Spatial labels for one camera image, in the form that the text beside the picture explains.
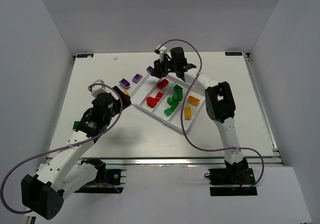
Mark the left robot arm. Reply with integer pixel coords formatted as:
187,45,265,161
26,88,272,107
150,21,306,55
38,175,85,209
21,86,131,220

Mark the blue table label left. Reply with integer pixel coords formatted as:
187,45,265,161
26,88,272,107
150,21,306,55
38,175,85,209
76,53,94,58

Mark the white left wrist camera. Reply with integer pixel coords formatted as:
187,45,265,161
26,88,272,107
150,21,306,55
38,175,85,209
88,79,107,98

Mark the red round lego brick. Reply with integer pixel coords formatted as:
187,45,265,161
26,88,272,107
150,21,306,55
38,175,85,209
146,97,157,108

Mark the blue table label right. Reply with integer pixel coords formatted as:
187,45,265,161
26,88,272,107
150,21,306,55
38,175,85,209
225,52,243,56

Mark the yellow curved lego brick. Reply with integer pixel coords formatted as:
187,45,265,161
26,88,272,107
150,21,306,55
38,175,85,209
183,107,192,120

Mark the blue table label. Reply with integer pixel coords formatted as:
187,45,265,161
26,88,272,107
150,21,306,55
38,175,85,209
76,53,94,58
225,52,243,56

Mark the green studded lego plate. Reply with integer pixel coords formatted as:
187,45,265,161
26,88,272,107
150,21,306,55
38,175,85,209
173,84,183,95

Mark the red wedge lego brick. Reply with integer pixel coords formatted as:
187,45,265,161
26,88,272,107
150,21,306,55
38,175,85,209
155,92,164,101

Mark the purple round lego brick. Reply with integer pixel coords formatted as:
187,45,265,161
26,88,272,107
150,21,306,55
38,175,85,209
119,78,131,89

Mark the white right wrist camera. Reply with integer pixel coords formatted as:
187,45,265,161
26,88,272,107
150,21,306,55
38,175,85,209
154,45,167,62

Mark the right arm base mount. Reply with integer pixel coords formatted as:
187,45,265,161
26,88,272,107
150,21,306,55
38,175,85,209
204,168,258,197

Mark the yellow lego brick from stack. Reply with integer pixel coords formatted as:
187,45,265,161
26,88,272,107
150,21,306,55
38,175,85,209
187,95,200,107

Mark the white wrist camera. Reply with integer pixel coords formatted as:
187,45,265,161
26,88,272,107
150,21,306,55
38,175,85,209
154,45,167,62
88,79,107,98

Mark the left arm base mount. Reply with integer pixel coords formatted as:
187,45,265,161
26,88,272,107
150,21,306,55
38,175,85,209
75,158,127,194

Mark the white divided sorting tray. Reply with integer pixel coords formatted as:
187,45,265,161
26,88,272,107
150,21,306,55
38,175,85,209
130,74,205,132

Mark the small purple lego brick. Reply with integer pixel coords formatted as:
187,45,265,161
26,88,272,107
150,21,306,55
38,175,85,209
132,73,143,84

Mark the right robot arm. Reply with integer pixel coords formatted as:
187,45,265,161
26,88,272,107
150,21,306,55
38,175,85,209
150,45,249,183

